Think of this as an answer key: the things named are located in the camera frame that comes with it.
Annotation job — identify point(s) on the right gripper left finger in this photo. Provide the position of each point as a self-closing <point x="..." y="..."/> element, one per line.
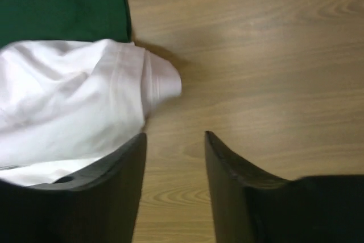
<point x="98" y="203"/>

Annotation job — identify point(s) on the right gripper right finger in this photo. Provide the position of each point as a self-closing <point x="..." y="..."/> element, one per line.
<point x="250" y="204"/>

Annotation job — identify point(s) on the white green-sleeved t-shirt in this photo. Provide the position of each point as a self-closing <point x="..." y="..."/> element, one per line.
<point x="74" y="86"/>

